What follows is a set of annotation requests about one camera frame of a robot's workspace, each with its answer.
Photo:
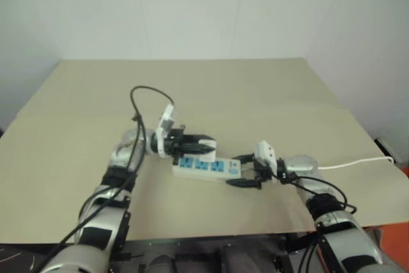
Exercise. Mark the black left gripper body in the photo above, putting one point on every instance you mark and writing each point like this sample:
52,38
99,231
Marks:
176,145

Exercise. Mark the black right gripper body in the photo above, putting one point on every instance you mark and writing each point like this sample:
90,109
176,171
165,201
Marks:
261,170

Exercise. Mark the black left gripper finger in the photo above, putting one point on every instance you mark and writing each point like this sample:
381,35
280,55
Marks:
195,137
195,150

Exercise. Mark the white charger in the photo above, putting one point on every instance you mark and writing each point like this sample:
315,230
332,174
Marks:
207,156

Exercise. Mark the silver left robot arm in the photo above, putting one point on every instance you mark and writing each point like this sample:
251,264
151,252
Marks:
96,222

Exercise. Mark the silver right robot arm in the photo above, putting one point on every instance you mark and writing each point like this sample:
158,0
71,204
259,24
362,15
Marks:
348,238

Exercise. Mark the white power strip blue sockets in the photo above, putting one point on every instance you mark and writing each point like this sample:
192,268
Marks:
223,173

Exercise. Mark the dark rounded shape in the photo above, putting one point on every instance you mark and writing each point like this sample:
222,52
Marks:
161,263

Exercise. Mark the orange object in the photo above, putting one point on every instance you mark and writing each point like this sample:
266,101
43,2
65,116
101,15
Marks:
394,241

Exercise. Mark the black object with scribbles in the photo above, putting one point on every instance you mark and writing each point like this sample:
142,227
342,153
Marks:
17,258

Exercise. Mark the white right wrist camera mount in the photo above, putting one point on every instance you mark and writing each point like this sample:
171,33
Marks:
266,154

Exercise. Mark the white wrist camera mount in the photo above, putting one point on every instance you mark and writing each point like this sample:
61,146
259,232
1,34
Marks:
165,122
266,154

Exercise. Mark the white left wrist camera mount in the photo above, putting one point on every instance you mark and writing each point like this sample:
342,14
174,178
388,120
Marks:
165,122

